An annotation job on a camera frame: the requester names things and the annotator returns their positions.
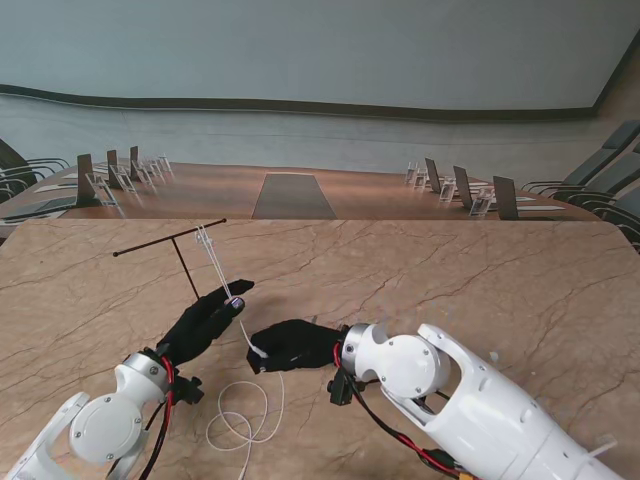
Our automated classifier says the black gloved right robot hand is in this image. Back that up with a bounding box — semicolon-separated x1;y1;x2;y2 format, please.
246;319;349;375

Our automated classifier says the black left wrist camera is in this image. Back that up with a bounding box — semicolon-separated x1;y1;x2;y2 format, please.
172;374;205;407

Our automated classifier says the brown conference table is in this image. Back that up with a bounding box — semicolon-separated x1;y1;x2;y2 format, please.
0;159;604;222

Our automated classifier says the dark office chair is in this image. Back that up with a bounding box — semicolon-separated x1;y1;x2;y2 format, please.
0;137;71;187

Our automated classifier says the white wired earphone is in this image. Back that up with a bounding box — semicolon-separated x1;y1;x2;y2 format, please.
193;225;287;480

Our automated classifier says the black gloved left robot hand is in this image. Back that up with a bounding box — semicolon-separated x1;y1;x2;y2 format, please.
155;278;256;369

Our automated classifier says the red black left arm cable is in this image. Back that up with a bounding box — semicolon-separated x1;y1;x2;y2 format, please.
139;355;177;480

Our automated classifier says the grey office chair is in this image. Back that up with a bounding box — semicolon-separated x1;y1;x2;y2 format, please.
594;185;640;251
522;119;640;197
564;142;640;211

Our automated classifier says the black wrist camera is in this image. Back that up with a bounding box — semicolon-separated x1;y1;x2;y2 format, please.
327;367;359;407
172;374;205;407

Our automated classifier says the red black right arm cable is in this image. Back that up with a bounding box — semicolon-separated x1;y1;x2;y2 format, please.
333;342;484;480

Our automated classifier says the black T rack marble base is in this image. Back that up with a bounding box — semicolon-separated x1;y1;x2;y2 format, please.
112;217;228;303

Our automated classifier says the red black arm cable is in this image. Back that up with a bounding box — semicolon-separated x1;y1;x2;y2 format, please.
333;342;484;480
139;355;177;480

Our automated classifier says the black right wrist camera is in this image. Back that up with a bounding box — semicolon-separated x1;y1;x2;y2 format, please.
327;367;359;407

